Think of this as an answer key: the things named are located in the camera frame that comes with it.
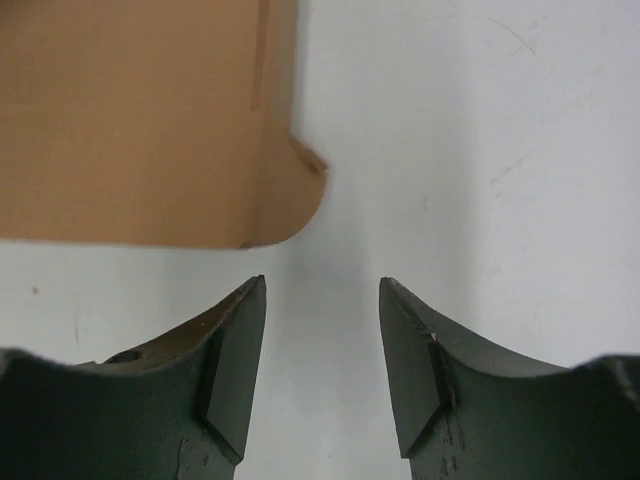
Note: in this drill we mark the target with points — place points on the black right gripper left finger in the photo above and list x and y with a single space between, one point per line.
176 407

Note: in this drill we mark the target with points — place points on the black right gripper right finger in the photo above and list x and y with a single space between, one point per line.
467 408

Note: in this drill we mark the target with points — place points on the cardboard box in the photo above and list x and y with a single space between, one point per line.
153 123

